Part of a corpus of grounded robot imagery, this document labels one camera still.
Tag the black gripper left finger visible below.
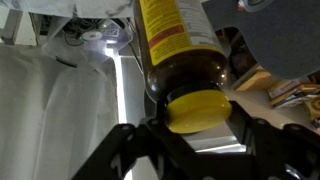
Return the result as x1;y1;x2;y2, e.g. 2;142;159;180
71;99;201;180

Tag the white curtain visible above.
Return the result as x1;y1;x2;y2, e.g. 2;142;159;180
0;45;118;180

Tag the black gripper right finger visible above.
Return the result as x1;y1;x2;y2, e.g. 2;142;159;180
226;101;320;180

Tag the brown bottle yellow cap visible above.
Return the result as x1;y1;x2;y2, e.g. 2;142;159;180
134;0;232;134

